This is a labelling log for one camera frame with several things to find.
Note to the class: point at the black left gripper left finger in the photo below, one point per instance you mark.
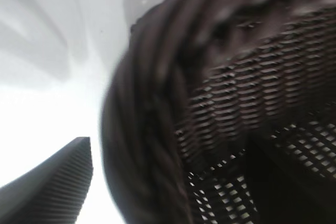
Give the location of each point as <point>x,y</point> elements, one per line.
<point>52,182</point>

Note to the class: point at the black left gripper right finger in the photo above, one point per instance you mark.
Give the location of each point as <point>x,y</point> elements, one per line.
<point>288,197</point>

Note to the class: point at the dark brown woven basket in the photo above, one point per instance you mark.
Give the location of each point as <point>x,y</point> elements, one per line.
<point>162,90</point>

